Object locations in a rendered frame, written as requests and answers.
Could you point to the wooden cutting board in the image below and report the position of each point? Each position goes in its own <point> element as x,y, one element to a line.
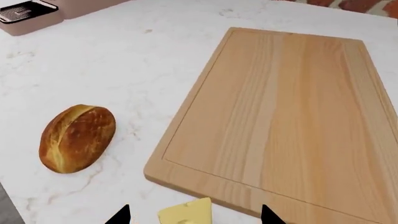
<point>280,116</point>

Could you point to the pink toaster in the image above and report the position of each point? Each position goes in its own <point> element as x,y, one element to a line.
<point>26,17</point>

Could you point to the yellow cheese wedge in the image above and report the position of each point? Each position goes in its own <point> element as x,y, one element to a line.
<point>189,212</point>

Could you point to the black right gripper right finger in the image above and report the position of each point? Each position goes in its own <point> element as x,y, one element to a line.
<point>270,216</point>

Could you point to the pink appliance box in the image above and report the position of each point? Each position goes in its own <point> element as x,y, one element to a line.
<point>85,5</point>

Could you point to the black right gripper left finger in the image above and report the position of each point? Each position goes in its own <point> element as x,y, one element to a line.
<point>120,217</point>

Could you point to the brown crusty bread loaf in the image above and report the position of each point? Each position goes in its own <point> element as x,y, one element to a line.
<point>76,139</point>

